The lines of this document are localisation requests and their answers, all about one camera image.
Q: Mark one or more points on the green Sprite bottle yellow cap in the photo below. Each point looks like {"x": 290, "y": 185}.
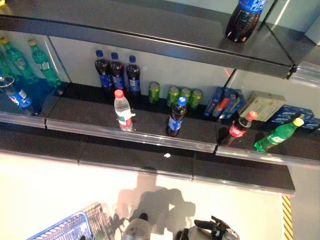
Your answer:
{"x": 275, "y": 137}
{"x": 17, "y": 62}
{"x": 45, "y": 67}

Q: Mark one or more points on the Coca-Cola bottle red label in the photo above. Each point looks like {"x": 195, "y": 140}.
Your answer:
{"x": 235, "y": 131}

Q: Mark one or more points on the blue plastic shopping basket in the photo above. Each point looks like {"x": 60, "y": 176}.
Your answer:
{"x": 62, "y": 225}

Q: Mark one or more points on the silver left robot leg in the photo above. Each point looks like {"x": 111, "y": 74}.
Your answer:
{"x": 136, "y": 230}

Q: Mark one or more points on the yellow black hazard tape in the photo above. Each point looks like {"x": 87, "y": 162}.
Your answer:
{"x": 287, "y": 217}

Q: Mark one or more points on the blue white cardboard box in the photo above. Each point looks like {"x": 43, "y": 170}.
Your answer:
{"x": 312, "y": 123}
{"x": 287, "y": 113}

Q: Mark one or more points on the white paper scrap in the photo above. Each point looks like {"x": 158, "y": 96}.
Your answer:
{"x": 167, "y": 155}

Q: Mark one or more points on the large Pepsi cola bottle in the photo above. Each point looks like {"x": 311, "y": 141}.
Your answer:
{"x": 243, "y": 25}

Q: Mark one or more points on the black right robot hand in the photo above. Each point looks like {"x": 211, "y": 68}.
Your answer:
{"x": 222, "y": 231}

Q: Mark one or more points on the water bottle red cap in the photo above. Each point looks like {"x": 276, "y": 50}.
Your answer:
{"x": 122, "y": 112}

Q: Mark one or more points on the beige cardboard carton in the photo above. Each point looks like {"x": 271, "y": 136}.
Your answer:
{"x": 265, "y": 105}

